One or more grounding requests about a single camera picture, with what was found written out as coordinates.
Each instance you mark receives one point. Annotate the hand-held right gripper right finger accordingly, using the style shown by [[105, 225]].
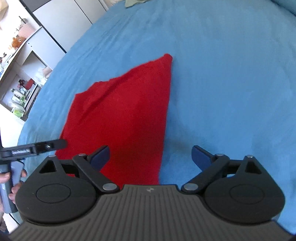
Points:
[[200, 158]]

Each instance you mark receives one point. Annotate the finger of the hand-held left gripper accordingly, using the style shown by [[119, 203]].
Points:
[[41, 147]]

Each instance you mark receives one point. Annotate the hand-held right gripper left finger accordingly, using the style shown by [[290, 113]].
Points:
[[101, 158]]

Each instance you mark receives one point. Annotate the red knit sweater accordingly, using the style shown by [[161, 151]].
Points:
[[129, 104]]

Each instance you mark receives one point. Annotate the person's left hand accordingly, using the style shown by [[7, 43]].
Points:
[[13, 191]]

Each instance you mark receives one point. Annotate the green packet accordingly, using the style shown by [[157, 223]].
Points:
[[18, 112]]

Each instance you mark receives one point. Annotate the white bottle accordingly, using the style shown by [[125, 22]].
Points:
[[16, 93]]

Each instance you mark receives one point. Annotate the red box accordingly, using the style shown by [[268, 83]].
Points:
[[30, 83]]

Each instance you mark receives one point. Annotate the bed with blue sheet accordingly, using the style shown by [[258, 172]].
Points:
[[219, 81]]

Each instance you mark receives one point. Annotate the white shelf desk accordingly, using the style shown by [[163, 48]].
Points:
[[30, 60]]

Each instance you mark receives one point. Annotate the brown teddy bear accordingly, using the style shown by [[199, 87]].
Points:
[[17, 42]]

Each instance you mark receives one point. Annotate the pink storage box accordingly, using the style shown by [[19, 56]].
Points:
[[26, 30]]

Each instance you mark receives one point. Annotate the white and grey wardrobe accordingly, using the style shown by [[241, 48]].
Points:
[[64, 18]]

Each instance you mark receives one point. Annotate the beige handbag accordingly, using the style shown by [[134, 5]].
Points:
[[3, 11]]

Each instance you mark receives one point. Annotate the green pillow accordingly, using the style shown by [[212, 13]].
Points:
[[135, 2]]

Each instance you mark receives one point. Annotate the blue duvet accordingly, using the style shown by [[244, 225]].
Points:
[[285, 3]]

